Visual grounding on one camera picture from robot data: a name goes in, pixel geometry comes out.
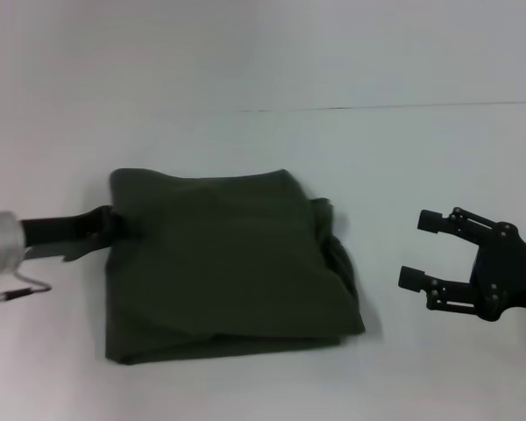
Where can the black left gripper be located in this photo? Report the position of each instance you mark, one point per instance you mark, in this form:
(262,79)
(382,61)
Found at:
(57,230)

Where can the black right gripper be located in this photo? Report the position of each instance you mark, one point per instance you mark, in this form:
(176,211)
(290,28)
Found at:
(508,276)

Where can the dark green FREE t-shirt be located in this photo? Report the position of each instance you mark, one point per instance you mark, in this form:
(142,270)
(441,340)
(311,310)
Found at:
(223,263)

